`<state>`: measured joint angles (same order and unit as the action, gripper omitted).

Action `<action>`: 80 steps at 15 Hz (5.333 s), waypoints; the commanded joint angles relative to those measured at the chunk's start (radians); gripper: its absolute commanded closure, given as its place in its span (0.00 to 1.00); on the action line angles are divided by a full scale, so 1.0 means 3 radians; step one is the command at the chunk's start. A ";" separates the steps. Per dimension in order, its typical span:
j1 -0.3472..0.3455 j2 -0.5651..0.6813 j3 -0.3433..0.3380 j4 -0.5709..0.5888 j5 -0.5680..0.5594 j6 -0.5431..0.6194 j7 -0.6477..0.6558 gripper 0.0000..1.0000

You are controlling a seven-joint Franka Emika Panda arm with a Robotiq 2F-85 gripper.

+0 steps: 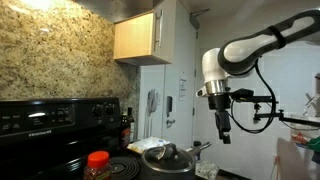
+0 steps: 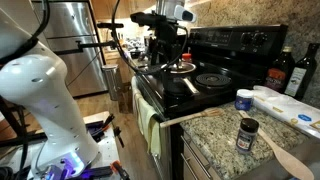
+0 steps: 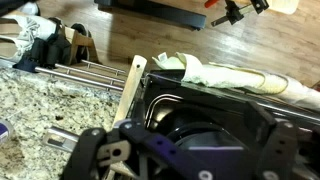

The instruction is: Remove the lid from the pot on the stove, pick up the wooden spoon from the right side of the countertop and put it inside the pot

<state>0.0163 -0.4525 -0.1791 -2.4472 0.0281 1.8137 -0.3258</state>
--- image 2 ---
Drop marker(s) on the small black background pot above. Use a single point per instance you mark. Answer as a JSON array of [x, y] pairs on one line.
[[136, 53]]

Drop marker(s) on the wooden base cabinet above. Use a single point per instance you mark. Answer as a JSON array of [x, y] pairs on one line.
[[125, 71]]

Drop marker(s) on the dark bottle with white label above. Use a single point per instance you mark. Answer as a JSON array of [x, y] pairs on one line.
[[300, 76]]

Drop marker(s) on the spice jar with red lid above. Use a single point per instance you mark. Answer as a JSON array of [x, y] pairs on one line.
[[187, 57]]

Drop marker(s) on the black stereo camera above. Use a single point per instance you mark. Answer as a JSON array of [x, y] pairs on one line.
[[110, 25]]

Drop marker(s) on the wooden upper cabinets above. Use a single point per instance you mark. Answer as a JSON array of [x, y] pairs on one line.
[[103, 8]]

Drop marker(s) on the spice jar with black lid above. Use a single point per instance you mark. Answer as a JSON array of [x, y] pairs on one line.
[[246, 138]]

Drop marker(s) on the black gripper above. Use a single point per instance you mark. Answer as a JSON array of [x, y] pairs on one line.
[[166, 36]]

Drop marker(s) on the stainless steel refrigerator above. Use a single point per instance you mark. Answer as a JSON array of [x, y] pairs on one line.
[[76, 50]]

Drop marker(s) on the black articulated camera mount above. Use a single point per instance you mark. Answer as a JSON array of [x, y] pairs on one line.
[[90, 45]]

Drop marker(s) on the black electric stove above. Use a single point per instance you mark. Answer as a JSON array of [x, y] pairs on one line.
[[233, 40]]

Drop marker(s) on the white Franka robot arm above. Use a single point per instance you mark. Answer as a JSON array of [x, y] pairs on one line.
[[40, 100]]

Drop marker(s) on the dark bottle with orange label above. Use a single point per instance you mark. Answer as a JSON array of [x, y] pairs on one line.
[[280, 71]]

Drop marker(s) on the stainless steel trash can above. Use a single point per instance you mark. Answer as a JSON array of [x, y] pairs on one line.
[[111, 81]]

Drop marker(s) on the white plastic bag package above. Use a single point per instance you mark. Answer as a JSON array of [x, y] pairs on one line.
[[283, 106]]

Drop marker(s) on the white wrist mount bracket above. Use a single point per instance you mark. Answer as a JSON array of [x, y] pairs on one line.
[[185, 14]]

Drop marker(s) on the white dish towel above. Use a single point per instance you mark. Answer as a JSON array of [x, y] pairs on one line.
[[135, 93]]

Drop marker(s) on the slotted wooden spatula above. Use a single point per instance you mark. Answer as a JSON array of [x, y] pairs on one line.
[[190, 117]]

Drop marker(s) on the blue jar with white lid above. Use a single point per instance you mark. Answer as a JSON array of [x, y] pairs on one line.
[[244, 100]]

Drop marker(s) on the large wooden spoon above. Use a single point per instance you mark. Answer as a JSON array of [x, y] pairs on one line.
[[286, 156]]

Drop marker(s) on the white robot table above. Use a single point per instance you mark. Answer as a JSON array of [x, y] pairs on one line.
[[105, 150]]

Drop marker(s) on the counter drawer cabinet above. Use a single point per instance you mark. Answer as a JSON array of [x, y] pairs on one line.
[[193, 160]]

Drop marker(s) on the black coil burner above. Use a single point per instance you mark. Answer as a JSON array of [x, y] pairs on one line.
[[213, 80]]

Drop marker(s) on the yellow dish towel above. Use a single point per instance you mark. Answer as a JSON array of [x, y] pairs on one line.
[[150, 126]]

